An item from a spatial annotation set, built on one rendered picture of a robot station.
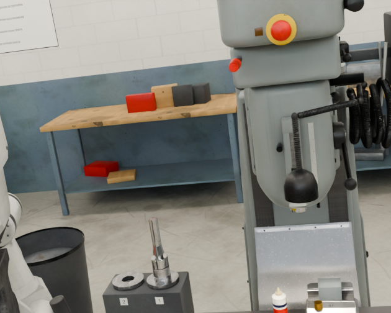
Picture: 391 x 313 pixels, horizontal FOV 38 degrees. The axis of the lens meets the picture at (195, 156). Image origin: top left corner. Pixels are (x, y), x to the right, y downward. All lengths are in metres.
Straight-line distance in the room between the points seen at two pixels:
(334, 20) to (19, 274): 0.84
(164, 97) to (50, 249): 2.23
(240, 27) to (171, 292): 0.73
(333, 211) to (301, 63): 0.75
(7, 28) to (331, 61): 5.22
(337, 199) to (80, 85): 4.45
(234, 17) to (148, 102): 4.10
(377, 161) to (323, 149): 3.92
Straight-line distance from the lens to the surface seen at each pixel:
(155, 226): 1.54
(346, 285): 1.67
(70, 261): 3.21
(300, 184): 1.22
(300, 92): 1.34
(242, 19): 1.19
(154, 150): 5.98
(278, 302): 1.68
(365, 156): 5.30
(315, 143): 1.37
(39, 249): 3.60
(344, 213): 1.93
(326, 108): 1.24
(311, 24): 1.19
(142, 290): 1.60
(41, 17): 6.12
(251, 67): 1.30
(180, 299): 1.56
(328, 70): 1.30
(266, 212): 1.92
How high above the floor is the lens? 1.85
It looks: 16 degrees down
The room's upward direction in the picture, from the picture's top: 8 degrees counter-clockwise
